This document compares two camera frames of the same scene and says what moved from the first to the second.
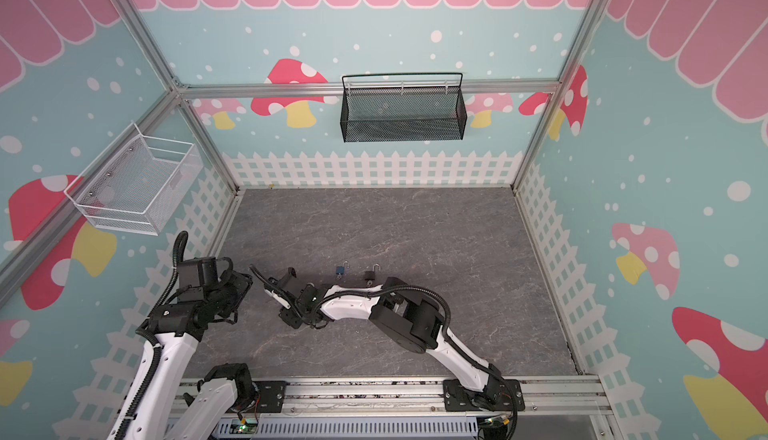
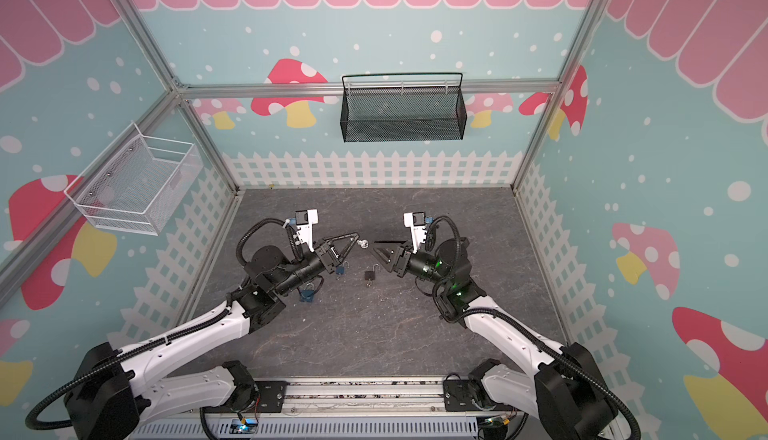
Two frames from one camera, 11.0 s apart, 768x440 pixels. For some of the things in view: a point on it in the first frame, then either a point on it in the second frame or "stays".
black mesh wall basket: (403, 114) stays
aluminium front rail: (426, 396) stays
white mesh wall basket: (137, 183) stays
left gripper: (242, 285) -> (331, 261)
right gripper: (288, 295) -> (398, 259)
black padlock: (370, 275) stays
